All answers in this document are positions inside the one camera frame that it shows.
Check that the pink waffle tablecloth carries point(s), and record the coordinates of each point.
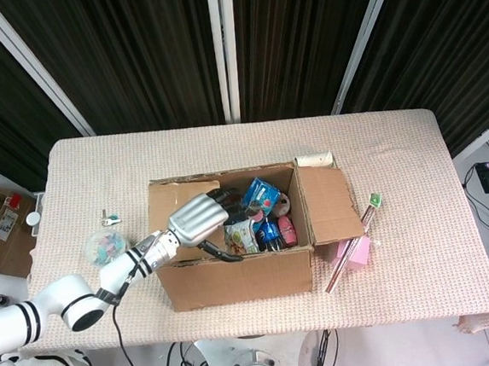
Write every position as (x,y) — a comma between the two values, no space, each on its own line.
(407,284)

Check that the brown cardboard box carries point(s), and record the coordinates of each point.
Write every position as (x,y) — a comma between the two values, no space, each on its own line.
(236,282)

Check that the pink sticky note block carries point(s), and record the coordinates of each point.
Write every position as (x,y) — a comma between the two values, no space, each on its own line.
(358,256)

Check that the beige tape roll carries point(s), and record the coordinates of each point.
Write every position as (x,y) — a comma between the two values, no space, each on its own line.
(283,205)

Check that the packaged chopsticks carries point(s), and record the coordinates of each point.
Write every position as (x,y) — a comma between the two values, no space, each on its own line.
(373,206)

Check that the clear tub of coloured clips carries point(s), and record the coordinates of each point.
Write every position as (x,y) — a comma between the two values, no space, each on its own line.
(102,247)

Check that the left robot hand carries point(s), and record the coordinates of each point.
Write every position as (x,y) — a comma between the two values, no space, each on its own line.
(196,219)

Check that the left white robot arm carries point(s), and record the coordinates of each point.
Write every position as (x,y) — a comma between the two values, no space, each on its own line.
(62,301)

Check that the white black sneaker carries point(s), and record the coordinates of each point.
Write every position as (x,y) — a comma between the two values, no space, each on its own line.
(50,363)

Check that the blue snack packet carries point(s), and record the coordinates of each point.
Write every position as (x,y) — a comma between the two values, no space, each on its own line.
(260,194)

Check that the pink snack pack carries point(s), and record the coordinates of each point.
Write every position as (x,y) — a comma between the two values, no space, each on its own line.
(288,230)

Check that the small green white clip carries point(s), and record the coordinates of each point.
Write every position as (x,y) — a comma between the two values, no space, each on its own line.
(110,220)

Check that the green white snack bag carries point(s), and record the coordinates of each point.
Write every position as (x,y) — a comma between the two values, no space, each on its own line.
(240,237)

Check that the dark blue cookie pack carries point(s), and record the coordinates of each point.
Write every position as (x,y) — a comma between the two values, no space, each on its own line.
(269,234)

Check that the white partition frame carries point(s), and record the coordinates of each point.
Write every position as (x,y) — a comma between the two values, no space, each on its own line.
(360,40)
(33,68)
(223,52)

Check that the white round cap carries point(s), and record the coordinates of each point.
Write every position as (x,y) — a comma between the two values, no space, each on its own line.
(33,218)

